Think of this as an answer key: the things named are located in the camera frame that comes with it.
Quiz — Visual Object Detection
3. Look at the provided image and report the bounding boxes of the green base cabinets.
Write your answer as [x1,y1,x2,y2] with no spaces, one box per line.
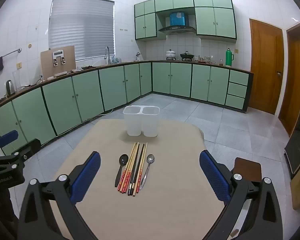
[0,59,254,155]

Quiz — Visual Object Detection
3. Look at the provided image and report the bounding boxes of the window blind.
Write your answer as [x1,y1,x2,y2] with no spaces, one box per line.
[49,0,115,62]

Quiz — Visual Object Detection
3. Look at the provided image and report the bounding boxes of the metal spoon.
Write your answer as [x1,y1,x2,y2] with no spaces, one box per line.
[139,154,155,190]

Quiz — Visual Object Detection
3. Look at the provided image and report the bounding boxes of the wooden chopstick red handle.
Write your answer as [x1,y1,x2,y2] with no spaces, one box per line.
[118,143,136,192]
[136,142,148,193]
[124,143,139,194]
[133,143,147,196]
[120,143,137,193]
[122,143,138,194]

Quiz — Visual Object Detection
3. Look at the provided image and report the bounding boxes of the black wok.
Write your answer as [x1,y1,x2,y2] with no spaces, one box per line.
[180,51,195,61]

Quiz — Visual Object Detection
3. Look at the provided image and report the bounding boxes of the steel electric kettle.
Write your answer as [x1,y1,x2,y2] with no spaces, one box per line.
[6,80,15,96]

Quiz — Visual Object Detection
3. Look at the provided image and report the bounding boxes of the black chopstick silver band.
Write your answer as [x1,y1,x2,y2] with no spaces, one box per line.
[128,142,140,195]
[130,144,145,196]

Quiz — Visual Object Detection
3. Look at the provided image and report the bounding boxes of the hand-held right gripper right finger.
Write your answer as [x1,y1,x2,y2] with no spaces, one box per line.
[199,150,283,240]

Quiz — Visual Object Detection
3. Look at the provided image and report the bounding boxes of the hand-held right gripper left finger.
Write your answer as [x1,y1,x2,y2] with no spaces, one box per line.
[19,151,102,240]

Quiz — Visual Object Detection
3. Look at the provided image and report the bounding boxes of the green wall cabinets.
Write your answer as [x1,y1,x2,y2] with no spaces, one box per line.
[134,0,237,40]

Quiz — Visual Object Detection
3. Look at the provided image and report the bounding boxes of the cardboard box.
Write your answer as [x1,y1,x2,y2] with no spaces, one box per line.
[40,45,76,80]

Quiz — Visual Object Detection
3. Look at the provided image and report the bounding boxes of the metal towel bar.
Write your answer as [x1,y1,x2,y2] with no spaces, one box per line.
[0,48,22,64]

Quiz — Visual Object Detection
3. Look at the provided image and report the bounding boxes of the wooden door with handle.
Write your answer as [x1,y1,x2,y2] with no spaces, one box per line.
[249,18,284,115]

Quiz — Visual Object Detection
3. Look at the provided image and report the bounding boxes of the brown stool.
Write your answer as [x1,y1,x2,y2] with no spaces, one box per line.
[234,157,262,182]

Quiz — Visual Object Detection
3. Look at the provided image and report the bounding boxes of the range hood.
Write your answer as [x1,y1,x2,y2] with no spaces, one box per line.
[158,26,197,35]

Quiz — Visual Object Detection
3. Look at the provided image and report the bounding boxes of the clear plastic pitcher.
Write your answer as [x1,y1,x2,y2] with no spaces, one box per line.
[12,70,24,92]

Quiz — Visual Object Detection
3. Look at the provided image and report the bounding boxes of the blue hood chimney cover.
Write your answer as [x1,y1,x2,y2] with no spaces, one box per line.
[169,12,186,27]

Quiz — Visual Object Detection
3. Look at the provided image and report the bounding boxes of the white water purifier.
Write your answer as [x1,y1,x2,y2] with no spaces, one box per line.
[51,51,67,67]

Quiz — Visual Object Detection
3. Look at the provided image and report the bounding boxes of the black plastic spoon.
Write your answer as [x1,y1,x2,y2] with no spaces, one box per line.
[115,154,129,187]

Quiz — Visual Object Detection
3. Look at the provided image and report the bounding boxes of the plain wooden door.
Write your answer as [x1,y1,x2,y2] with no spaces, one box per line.
[278,22,300,137]

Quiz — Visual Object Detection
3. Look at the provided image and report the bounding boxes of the white two-compartment utensil holder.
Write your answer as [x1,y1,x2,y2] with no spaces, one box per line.
[123,106,160,137]

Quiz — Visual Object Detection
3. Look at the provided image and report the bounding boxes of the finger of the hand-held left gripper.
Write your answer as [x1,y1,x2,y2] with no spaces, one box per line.
[0,138,42,170]
[0,130,19,156]

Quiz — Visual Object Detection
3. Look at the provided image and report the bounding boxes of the green thermos flask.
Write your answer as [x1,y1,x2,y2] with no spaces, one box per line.
[225,48,234,67]

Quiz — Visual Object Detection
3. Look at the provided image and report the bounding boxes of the group of glass jars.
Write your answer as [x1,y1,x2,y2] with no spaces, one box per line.
[194,54,224,66]

